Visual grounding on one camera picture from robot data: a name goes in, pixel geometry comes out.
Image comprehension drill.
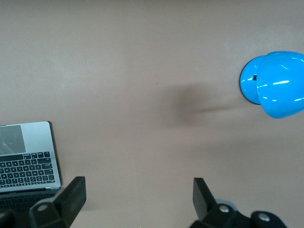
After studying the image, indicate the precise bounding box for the blue desk lamp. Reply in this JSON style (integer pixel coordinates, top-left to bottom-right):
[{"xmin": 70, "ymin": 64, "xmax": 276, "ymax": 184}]
[{"xmin": 238, "ymin": 51, "xmax": 304, "ymax": 119}]

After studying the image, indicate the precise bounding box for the grey laptop with black keyboard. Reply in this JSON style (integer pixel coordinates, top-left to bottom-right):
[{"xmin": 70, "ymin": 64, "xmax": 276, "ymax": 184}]
[{"xmin": 0, "ymin": 121, "xmax": 63, "ymax": 213}]

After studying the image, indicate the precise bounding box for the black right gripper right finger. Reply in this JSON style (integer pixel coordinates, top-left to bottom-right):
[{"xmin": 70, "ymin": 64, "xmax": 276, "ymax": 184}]
[{"xmin": 189, "ymin": 177, "xmax": 253, "ymax": 228}]

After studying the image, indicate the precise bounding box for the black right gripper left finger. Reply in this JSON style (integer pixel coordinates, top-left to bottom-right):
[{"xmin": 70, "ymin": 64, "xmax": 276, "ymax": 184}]
[{"xmin": 28, "ymin": 176, "xmax": 86, "ymax": 228}]

